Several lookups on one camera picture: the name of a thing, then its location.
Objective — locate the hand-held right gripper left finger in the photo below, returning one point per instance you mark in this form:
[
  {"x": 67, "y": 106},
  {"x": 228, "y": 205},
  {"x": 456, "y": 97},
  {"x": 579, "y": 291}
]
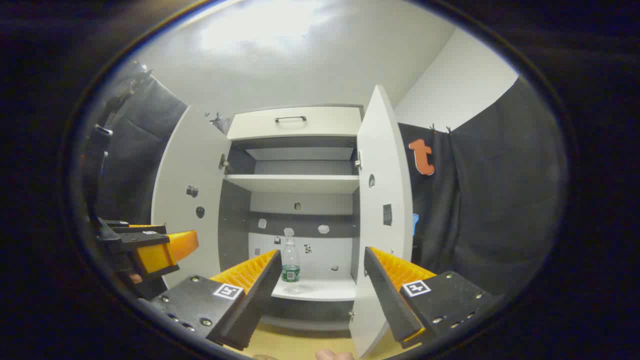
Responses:
[{"x": 260, "y": 295}]

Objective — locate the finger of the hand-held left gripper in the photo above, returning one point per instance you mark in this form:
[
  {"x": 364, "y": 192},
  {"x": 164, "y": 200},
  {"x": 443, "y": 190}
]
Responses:
[
  {"x": 160, "y": 252},
  {"x": 135, "y": 229}
]

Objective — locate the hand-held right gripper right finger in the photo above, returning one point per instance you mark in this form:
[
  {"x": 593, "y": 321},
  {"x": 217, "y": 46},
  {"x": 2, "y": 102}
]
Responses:
[{"x": 387, "y": 300}]

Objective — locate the clear plastic bottle green label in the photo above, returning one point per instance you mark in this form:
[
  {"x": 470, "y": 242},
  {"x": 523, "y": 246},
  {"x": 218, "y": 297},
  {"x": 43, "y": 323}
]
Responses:
[{"x": 290, "y": 260}]

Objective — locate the white cabinet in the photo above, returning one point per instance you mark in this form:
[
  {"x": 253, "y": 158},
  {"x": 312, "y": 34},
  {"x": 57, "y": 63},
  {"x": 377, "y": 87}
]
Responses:
[{"x": 235, "y": 225}]

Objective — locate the white cabinet door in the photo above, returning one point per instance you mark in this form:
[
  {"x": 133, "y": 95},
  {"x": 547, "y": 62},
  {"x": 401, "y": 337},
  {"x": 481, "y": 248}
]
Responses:
[
  {"x": 190, "y": 165},
  {"x": 385, "y": 165}
]

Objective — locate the white cabinet shelf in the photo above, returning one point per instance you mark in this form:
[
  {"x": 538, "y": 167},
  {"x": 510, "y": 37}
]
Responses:
[
  {"x": 320, "y": 290},
  {"x": 295, "y": 183}
]

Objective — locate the white cabinet drawer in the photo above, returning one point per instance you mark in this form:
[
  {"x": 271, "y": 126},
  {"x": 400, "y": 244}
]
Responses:
[{"x": 250, "y": 125}]

